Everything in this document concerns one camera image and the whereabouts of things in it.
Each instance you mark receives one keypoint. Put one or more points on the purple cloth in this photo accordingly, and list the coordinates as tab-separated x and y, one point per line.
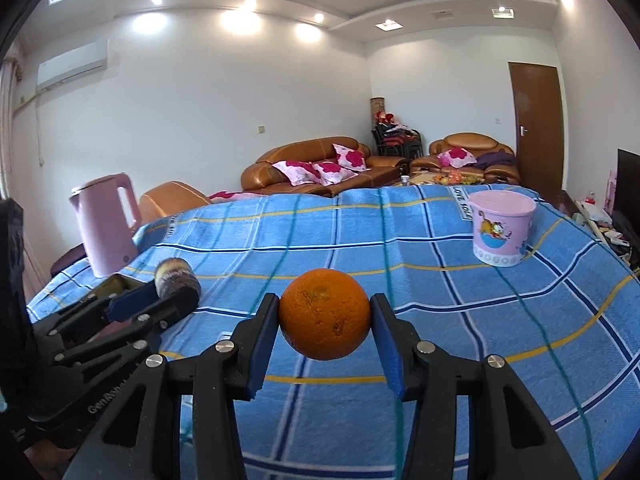
495	160

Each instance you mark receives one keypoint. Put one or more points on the black television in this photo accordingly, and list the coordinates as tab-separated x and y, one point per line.
629	190

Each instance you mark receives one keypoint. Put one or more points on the blue plaid tablecloth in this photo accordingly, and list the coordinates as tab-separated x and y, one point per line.
450	310

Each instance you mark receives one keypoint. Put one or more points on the cluttered television stand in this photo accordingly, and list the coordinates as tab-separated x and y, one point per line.
605	225

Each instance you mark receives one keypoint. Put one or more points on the dark maroon stool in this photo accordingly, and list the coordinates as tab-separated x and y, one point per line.
70	260

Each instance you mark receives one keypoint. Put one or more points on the brown wooden door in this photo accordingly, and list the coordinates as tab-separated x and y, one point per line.
535	130

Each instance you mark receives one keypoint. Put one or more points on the pink rectangular tin box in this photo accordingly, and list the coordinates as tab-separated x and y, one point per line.
112	285

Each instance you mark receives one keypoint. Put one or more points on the orange leather chair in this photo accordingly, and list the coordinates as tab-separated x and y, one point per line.
170	200

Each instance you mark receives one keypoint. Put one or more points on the pink electric kettle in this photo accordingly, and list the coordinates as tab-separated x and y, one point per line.
102	230

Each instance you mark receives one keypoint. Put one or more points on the tall patterned vase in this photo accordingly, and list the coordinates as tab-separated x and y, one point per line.
377	107

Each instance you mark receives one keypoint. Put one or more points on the window curtain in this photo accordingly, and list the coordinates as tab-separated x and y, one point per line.
7	125

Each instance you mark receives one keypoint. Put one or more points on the pink cloth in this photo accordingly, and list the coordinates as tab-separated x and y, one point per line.
235	195

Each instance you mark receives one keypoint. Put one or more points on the pink cartoon print bucket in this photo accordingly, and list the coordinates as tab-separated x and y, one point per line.
502	230

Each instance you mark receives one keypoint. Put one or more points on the pink gift bag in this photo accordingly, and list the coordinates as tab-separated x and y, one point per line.
612	190

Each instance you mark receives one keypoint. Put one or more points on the red plush toys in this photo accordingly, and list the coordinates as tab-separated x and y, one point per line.
387	117

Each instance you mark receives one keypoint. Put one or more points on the stacked dark chairs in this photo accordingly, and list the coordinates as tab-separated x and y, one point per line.
397	142

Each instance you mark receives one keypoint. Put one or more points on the long brown leather sofa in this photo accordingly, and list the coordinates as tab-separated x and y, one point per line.
380	170

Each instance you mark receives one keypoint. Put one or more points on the large orange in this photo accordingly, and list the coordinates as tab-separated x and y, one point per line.
324	315

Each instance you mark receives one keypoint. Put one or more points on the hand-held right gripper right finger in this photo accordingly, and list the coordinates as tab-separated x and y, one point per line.
387	345

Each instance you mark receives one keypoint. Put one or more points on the coffee table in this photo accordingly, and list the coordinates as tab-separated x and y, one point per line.
435	179

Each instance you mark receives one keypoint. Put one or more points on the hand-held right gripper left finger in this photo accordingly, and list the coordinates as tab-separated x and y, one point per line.
260	345

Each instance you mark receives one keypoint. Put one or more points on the white wall air conditioner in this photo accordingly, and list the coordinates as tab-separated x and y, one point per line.
72	65

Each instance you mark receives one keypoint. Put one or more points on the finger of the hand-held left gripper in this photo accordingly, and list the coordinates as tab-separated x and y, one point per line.
131	302
175	305

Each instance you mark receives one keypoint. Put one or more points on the brown leather armchair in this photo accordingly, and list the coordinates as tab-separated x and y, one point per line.
465	141

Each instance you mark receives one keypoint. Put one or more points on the white pillow red floral print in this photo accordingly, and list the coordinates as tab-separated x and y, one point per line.
334	172
297	172
456	158
351	156

